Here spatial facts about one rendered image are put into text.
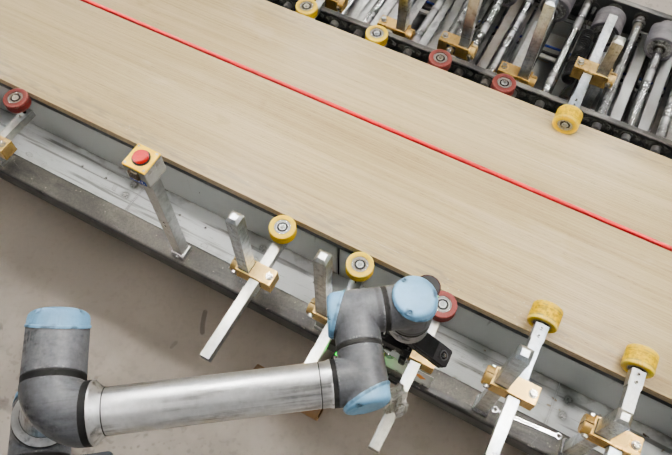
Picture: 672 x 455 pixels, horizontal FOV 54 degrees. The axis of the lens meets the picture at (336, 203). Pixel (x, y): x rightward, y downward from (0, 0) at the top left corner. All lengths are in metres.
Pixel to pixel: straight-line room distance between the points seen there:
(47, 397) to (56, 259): 1.83
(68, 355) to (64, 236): 1.83
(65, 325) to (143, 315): 1.53
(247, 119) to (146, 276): 1.05
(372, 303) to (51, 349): 0.59
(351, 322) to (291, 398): 0.18
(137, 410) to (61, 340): 0.20
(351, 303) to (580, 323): 0.79
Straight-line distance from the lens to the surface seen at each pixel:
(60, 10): 2.61
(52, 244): 3.11
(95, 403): 1.27
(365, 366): 1.23
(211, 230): 2.23
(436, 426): 2.64
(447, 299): 1.81
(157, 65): 2.32
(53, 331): 1.32
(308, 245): 2.06
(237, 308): 1.84
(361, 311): 1.27
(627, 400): 1.79
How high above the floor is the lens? 2.56
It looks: 59 degrees down
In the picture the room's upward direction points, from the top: 1 degrees clockwise
